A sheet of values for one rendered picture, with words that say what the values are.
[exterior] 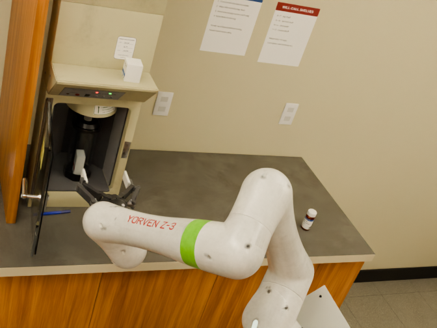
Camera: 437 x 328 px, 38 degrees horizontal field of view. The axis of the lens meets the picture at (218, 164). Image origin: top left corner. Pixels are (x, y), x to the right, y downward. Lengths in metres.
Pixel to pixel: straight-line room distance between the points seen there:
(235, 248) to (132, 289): 1.00
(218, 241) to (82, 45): 0.87
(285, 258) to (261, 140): 1.40
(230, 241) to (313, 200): 1.49
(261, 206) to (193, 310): 1.15
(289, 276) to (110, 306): 0.83
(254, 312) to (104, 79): 0.83
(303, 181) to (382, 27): 0.78
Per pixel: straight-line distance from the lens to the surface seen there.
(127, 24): 2.02
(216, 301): 2.53
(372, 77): 3.13
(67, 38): 2.00
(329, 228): 2.72
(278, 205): 1.45
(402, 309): 4.14
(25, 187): 1.97
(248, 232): 1.40
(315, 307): 1.99
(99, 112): 2.17
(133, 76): 2.01
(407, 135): 3.49
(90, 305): 2.34
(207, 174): 2.74
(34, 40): 1.89
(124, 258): 1.74
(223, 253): 1.38
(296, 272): 1.75
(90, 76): 1.99
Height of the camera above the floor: 2.39
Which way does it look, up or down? 31 degrees down
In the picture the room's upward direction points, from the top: 19 degrees clockwise
